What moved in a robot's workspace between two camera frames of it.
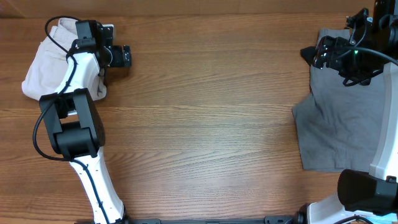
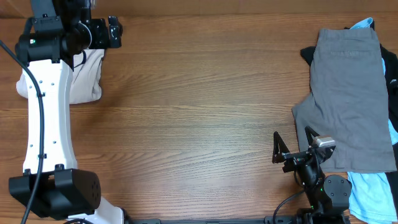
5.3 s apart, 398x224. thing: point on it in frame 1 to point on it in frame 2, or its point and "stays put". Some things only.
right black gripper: [335, 62] to [280, 154]
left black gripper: [117, 60] to [102, 41]
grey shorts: [339, 123] stays put
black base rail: [268, 220] stays put
